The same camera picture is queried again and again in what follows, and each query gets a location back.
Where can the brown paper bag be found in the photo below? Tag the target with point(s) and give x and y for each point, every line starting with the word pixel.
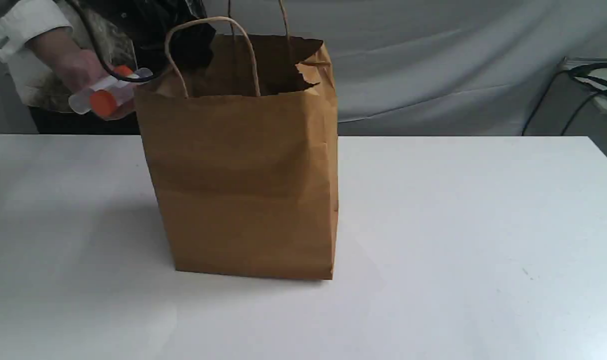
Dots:
pixel 241 142

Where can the white backdrop cloth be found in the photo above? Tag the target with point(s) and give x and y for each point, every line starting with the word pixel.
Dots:
pixel 442 67

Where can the clear bottle orange cap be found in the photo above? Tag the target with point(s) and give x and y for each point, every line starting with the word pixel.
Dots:
pixel 111 98

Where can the white side shelf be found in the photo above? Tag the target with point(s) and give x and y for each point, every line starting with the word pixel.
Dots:
pixel 592 74

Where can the person right hand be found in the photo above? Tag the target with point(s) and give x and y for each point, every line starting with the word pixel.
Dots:
pixel 78 69

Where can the person in patterned shirt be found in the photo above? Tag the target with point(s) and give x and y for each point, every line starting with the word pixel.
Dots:
pixel 120 32

